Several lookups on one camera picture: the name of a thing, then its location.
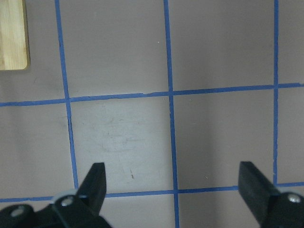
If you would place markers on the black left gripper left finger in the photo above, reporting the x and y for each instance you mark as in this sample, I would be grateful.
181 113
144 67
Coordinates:
81 209

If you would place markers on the wooden mug tree stand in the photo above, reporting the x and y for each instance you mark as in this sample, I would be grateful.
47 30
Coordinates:
14 45

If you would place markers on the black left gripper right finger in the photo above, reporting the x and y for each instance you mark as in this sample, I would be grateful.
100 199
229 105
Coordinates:
271 207

